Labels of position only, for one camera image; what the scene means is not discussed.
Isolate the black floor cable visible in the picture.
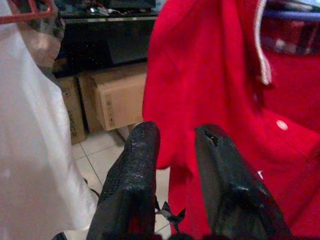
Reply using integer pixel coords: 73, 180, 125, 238
83, 177, 101, 200

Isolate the red jacket with white trim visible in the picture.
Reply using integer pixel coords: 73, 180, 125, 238
142, 0, 320, 240

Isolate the white polo shirt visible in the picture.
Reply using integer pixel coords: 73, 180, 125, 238
0, 0, 99, 240

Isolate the black desk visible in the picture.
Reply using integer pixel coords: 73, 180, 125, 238
53, 0, 161, 78

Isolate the dark blue clothes hanger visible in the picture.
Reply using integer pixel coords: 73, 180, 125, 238
261, 8, 320, 23

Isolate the cardboard box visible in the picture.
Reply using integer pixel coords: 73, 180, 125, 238
76, 62, 149, 135
55, 76, 89, 146

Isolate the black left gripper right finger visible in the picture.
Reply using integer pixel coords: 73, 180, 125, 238
194, 124, 293, 240

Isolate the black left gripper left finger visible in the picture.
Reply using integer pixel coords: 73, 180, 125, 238
86, 121, 161, 240

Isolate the red clothes hanger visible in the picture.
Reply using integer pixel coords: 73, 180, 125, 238
0, 0, 54, 25

